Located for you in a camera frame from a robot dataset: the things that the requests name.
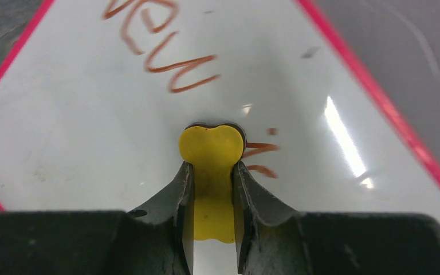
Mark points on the yellow bone-shaped eraser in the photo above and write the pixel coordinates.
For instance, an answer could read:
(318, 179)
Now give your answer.
(212, 151)

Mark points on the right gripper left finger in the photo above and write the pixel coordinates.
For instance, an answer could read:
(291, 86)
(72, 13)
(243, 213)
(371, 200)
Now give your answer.
(162, 240)

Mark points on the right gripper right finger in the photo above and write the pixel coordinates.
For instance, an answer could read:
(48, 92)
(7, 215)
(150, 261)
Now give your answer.
(268, 237)

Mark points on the pink-framed whiteboard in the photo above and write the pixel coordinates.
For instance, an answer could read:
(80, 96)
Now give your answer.
(95, 95)

